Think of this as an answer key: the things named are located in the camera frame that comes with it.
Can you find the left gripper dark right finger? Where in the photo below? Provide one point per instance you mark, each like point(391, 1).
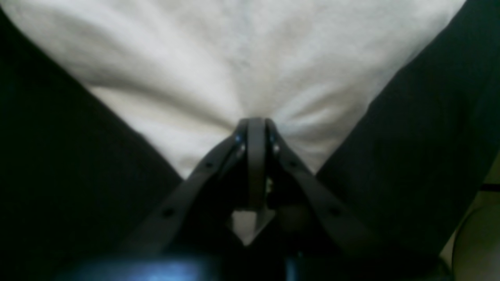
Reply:
point(326, 240)

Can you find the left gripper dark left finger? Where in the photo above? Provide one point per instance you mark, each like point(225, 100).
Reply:
point(186, 237)

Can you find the white T-shirt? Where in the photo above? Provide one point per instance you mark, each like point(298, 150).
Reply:
point(80, 76)

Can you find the black table cloth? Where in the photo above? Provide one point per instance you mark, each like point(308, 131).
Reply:
point(409, 169)

